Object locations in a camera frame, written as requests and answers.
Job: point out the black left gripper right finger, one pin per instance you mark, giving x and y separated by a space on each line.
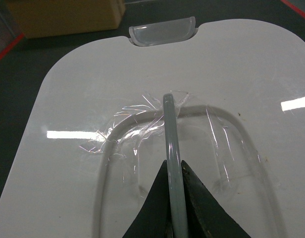
206 217

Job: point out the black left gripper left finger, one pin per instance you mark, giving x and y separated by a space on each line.
154 218

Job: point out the white plastic box lid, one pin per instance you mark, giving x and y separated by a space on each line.
95 140

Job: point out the open cardboard box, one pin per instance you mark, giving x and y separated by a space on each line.
47 18

